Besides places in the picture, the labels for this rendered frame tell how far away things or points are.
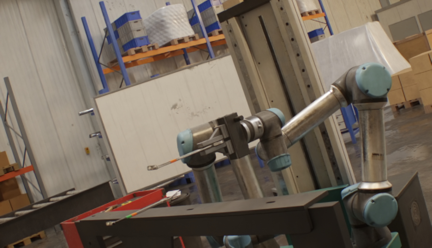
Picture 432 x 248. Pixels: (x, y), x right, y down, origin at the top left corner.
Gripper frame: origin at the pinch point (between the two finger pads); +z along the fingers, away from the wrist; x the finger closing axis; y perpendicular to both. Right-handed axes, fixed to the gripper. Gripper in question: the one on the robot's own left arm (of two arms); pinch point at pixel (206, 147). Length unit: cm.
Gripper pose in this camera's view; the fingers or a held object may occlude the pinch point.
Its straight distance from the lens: 146.5
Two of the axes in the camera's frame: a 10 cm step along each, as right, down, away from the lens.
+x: 3.2, 9.5, 0.0
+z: -7.3, 2.5, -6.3
